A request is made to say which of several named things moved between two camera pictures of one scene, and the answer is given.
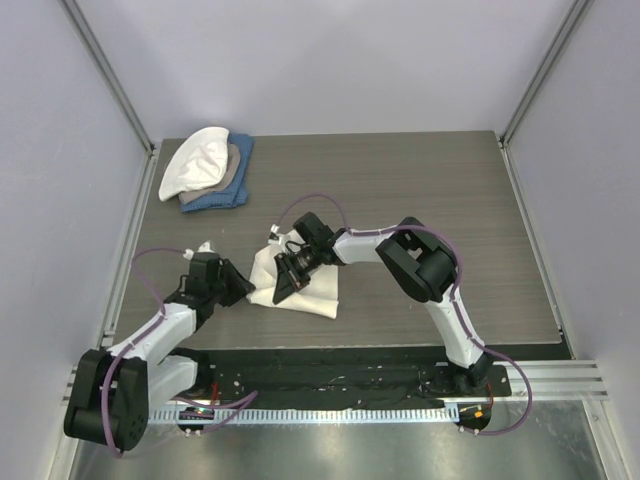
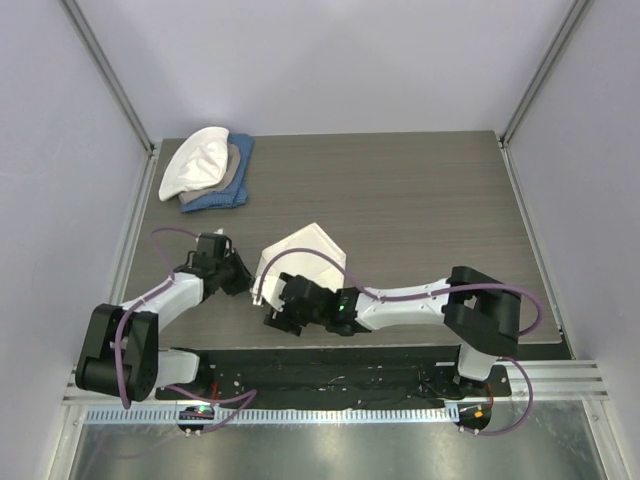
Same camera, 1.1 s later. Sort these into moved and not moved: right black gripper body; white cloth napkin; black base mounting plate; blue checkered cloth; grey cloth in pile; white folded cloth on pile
Moved: right black gripper body; white cloth napkin
Not moved: blue checkered cloth; black base mounting plate; white folded cloth on pile; grey cloth in pile
